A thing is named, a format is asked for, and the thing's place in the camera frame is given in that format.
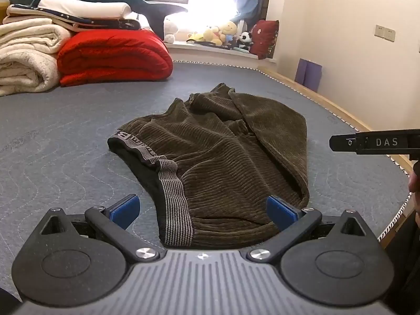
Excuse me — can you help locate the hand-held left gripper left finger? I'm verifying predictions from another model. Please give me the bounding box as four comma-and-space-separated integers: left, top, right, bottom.
39, 194, 160, 265

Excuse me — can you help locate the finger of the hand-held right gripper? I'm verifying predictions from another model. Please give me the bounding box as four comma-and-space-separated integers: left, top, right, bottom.
329, 129, 420, 156

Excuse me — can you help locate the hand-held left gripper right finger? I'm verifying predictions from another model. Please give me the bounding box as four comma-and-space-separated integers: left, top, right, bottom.
240, 196, 376, 265

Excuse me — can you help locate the person's right hand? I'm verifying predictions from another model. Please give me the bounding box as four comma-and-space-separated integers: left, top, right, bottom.
408, 170, 420, 193

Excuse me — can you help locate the person's dark clothing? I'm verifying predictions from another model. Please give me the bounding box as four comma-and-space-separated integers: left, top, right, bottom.
382, 192, 420, 315

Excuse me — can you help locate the red printed cushion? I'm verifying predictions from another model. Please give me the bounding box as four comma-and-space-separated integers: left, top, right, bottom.
249, 19, 280, 60

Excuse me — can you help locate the red quilt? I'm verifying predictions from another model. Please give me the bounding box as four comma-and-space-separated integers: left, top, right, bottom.
56, 29, 174, 87

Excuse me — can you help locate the panda plush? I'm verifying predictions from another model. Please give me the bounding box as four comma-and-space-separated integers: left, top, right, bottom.
237, 31, 253, 52

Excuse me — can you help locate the cream fleece blanket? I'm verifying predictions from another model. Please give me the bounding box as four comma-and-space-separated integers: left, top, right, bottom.
0, 17, 73, 55
0, 51, 62, 97

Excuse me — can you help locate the white windowsill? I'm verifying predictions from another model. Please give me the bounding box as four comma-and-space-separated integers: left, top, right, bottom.
163, 41, 278, 70

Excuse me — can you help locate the white plush toy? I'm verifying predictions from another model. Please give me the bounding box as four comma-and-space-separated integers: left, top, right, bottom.
163, 18, 178, 44

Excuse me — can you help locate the yellow bear plush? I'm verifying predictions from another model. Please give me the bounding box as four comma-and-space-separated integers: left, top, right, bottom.
203, 26, 227, 46

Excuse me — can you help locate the white and patterned folded bedding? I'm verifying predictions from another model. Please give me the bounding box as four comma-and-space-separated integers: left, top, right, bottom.
6, 4, 141, 33

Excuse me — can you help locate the white folded blanket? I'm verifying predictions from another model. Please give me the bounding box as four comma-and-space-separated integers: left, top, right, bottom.
37, 0, 132, 19

